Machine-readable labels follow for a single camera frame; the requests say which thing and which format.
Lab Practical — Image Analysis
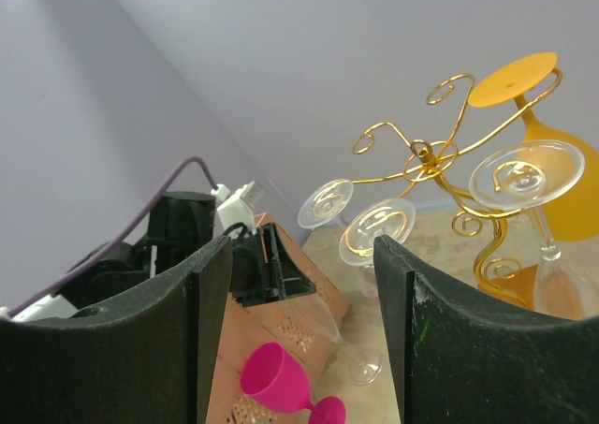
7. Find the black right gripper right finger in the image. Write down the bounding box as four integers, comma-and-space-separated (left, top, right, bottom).
373, 235, 598, 424

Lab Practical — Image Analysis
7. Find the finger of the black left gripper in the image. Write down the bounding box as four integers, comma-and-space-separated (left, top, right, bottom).
226, 222, 315, 306

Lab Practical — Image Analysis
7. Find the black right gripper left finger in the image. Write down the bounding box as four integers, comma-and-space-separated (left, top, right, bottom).
1, 237, 232, 423

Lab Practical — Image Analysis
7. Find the clear champagne flute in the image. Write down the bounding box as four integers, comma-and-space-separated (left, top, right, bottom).
280, 293, 383, 386
469, 140, 591, 320

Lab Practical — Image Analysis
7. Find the clear wine glass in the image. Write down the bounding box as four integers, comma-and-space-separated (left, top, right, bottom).
297, 179, 354, 230
339, 197, 416, 302

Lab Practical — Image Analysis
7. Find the magenta plastic goblet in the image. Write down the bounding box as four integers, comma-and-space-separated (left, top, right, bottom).
240, 342, 346, 424

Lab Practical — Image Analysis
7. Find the yellow plastic goblet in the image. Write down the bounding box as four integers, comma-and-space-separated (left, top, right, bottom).
468, 51, 598, 241

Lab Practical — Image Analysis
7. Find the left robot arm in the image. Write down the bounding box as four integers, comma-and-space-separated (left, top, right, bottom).
4, 192, 315, 322

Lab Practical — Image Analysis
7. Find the wooden rack base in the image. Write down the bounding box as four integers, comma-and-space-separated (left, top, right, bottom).
476, 265, 537, 310

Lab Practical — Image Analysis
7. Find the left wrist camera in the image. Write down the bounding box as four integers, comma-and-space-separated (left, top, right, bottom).
211, 181, 265, 234

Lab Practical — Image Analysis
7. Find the gold wire wine glass rack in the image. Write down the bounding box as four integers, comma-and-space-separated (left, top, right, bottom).
352, 52, 562, 291

